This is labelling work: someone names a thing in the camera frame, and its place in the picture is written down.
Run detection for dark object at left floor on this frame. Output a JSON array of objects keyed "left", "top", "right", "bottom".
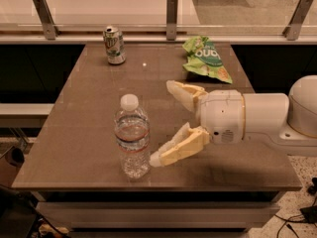
[{"left": 0, "top": 146, "right": 26, "bottom": 190}]

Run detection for middle metal railing bracket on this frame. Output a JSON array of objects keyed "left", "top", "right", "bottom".
[{"left": 166, "top": 0, "right": 178, "bottom": 41}]

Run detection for right metal railing bracket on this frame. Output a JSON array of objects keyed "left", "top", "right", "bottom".
[{"left": 282, "top": 0, "right": 314, "bottom": 41}]

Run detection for brown table with drawer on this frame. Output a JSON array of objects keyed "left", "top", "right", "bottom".
[{"left": 13, "top": 43, "right": 301, "bottom": 231}]

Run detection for clear plastic water bottle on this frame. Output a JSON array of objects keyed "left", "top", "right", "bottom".
[{"left": 114, "top": 94, "right": 151, "bottom": 179}]

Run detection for green chip bag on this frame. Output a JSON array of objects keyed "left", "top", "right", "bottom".
[{"left": 182, "top": 36, "right": 233, "bottom": 83}]

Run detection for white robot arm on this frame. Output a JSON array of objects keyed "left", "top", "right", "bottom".
[{"left": 150, "top": 75, "right": 317, "bottom": 167}]

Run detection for black cables on floor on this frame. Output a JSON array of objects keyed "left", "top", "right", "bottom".
[{"left": 273, "top": 177, "right": 317, "bottom": 238}]

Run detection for left metal railing bracket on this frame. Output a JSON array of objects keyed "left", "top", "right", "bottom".
[{"left": 33, "top": 0, "right": 58, "bottom": 40}]

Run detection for metal railing bracket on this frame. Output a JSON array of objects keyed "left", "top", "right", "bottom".
[
  {"left": 282, "top": 0, "right": 314, "bottom": 41},
  {"left": 166, "top": 0, "right": 178, "bottom": 41},
  {"left": 33, "top": 0, "right": 58, "bottom": 40}
]

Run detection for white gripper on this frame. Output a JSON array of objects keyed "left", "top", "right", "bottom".
[{"left": 150, "top": 80, "right": 245, "bottom": 168}]

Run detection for green 7up can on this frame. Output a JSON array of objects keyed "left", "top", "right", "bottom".
[{"left": 103, "top": 26, "right": 126, "bottom": 64}]

